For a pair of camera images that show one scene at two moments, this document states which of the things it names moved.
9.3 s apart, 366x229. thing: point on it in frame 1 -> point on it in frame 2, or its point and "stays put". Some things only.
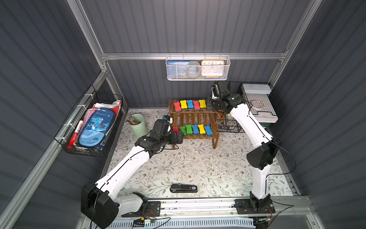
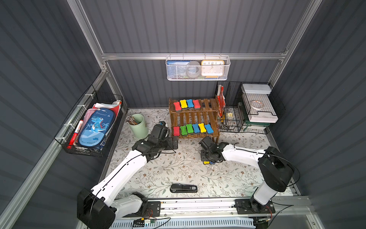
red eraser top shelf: (196, 105) stays put
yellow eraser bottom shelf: (201, 129) stays put
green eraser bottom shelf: (182, 129) stays put
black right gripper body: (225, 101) -> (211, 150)
